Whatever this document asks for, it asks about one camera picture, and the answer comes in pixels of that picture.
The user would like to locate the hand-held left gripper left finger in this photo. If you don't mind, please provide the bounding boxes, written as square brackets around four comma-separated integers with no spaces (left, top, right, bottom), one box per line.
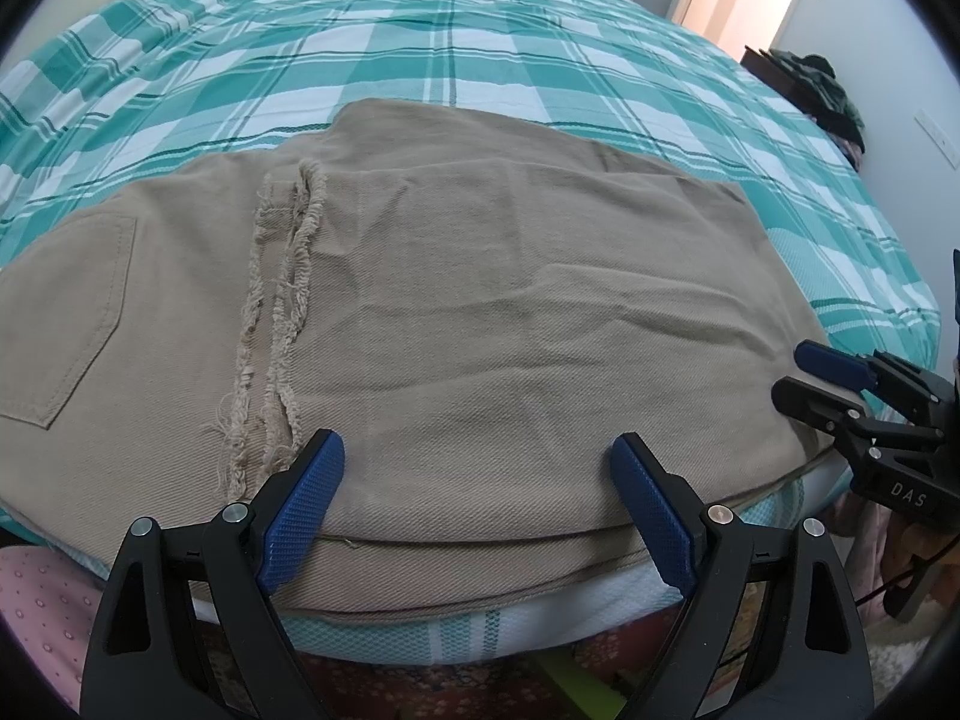
[81,429,346,720]

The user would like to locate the black cable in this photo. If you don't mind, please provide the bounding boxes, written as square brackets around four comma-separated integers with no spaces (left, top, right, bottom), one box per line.
[855,551,947,607]

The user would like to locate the long white wall plate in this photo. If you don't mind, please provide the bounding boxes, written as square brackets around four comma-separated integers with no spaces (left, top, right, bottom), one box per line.
[913,109,960,170]

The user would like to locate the pile of dark clothes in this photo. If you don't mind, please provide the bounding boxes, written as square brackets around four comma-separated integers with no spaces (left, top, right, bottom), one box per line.
[759,49,869,167]

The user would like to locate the dark wooden dresser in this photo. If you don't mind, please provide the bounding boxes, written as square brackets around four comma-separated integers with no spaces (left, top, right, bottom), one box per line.
[741,45,797,95]

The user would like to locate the dark patterned rug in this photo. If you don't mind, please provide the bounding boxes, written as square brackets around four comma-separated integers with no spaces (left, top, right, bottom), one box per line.
[191,600,762,720]

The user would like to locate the pink dotted pajama pants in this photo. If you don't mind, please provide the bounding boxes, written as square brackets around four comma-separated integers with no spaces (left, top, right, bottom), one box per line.
[0,495,905,715]

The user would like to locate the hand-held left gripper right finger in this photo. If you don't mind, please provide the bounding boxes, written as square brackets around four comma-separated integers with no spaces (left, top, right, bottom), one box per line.
[609,431,875,720]

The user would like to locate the person's right hand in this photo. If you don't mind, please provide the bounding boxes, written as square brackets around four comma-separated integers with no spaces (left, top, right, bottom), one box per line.
[896,516,947,587]

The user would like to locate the khaki pants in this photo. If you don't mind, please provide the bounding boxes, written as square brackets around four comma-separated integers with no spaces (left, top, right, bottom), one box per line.
[0,99,830,620]

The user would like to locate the green plaid bed blanket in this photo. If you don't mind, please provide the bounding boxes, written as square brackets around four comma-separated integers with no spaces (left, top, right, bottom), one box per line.
[0,0,942,667]

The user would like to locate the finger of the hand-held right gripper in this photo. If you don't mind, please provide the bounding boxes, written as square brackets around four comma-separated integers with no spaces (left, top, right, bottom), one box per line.
[793,340,947,410]
[771,377,882,460]

